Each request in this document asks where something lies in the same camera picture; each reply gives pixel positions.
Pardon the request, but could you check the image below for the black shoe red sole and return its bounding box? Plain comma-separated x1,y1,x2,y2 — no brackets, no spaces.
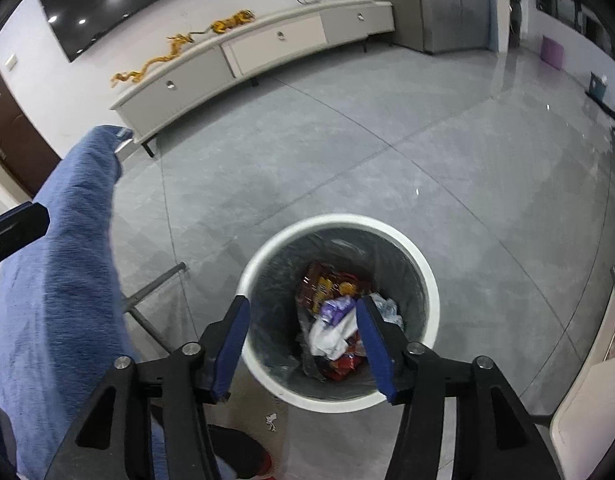
208,425,273,480

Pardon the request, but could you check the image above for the lilac wrapper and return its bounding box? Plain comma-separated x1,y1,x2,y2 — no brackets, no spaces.
320,296,358,326

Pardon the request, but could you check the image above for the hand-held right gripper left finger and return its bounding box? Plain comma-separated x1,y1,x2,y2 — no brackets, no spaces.
45,295,252,480

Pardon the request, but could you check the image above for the long white cabinet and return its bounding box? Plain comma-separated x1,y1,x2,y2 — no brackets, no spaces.
110,0,394,158

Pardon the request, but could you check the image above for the brown door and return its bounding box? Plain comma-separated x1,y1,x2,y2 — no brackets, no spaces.
0,52,63,198

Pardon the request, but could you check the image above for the purple stool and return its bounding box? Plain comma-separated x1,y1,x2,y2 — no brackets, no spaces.
541,35,565,70

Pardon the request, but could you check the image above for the white round bin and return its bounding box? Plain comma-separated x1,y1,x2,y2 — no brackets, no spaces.
235,213,441,413

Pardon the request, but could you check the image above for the clear plastic wrapper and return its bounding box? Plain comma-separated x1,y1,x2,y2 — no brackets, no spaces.
372,295,404,331

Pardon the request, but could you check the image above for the grey steel refrigerator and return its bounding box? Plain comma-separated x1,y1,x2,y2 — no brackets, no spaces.
412,0,498,56

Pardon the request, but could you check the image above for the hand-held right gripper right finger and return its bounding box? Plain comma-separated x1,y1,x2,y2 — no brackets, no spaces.
356,295,563,480

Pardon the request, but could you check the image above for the brown red snack packet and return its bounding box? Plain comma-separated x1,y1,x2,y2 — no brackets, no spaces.
295,260,368,313

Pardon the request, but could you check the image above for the white crumpled paper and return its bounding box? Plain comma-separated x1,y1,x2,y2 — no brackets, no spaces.
307,312,361,361

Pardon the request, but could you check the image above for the teal box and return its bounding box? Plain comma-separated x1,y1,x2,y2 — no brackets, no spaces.
587,72,609,101

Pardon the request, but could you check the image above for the yellow dragon toy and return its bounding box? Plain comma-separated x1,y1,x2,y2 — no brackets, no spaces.
112,8,256,88

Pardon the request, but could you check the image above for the shiny red packet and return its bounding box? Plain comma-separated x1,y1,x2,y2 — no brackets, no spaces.
320,345,371,381

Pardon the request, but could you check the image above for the grey bin liner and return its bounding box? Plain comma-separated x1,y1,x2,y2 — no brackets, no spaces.
250,230,425,396

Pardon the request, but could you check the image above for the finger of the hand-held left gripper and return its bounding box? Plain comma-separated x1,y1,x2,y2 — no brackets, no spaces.
0,201,51,273

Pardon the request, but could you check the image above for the grey metal chair frame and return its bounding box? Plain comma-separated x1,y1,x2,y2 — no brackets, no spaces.
122,262,187,356

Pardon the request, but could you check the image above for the white coffee table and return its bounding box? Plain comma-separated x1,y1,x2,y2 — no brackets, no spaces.
550,255,615,461

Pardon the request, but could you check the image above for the blue fleece cloth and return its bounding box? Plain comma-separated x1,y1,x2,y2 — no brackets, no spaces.
0,125,238,480

